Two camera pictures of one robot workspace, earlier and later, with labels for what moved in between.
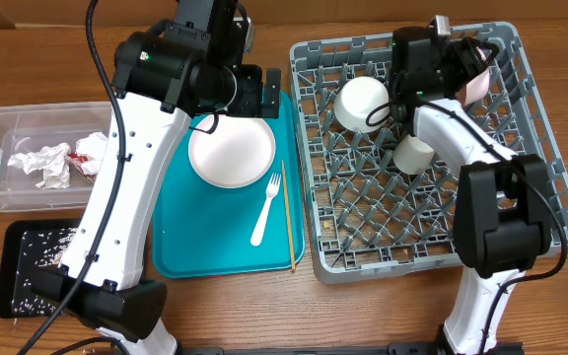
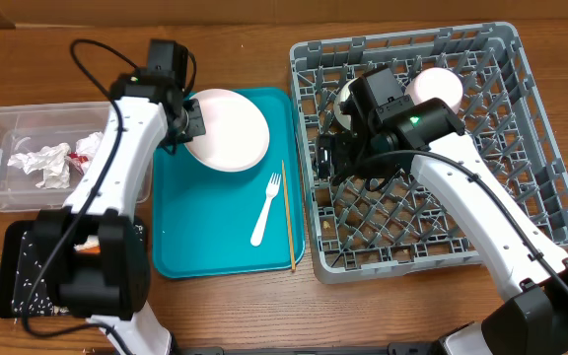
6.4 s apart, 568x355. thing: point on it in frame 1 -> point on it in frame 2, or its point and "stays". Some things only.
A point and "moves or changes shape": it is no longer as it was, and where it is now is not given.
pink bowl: (477, 88) moves or changes shape
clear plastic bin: (1, 131) stays
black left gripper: (251, 105) -> (198, 128)
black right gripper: (470, 63) -> (348, 148)
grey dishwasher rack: (367, 217) stays
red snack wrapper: (74, 155) stays
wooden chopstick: (288, 218) stays
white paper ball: (53, 160) stays
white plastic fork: (271, 191) stays
